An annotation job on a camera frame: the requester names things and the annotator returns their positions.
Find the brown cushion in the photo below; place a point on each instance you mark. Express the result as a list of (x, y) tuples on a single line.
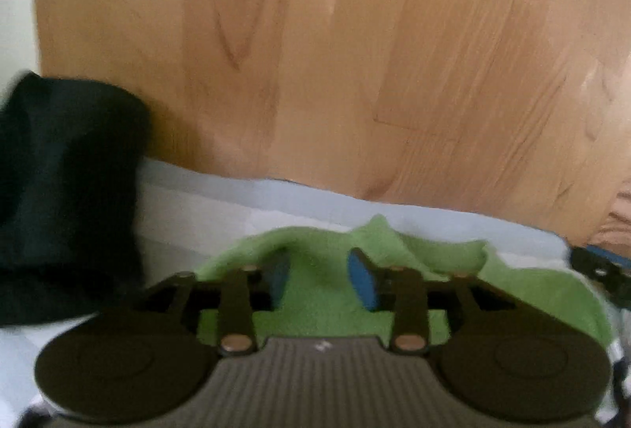
[(615, 233)]

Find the black folded garment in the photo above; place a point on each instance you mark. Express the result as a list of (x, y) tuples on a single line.
[(70, 153)]

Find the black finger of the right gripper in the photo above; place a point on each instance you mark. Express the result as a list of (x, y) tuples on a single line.
[(609, 270)]

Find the wood pattern vinyl sheet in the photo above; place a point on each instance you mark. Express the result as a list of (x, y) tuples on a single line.
[(519, 109)]

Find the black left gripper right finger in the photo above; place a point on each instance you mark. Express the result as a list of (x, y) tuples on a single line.
[(494, 352)]

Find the green black white knit sweater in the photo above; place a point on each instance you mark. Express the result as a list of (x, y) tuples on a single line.
[(320, 301)]

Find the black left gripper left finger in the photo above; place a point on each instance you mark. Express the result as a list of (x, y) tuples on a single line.
[(150, 354)]

